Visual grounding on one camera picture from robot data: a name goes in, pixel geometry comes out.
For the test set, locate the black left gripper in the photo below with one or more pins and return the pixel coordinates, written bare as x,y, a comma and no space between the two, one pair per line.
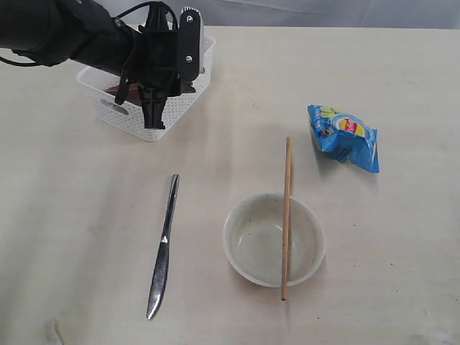
152,62

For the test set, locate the floral ceramic bowl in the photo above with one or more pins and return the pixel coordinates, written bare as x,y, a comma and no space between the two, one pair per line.
252,240

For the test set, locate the brown wooden chopstick front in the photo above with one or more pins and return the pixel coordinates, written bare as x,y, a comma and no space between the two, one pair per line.
286,218

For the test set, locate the stainless steel table knife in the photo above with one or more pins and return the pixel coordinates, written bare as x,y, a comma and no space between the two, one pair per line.
160,271

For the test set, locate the blue snack chip bag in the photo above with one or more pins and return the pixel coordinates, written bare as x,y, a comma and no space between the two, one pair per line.
344,137

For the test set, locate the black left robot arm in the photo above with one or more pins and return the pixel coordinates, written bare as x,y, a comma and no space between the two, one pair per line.
51,32

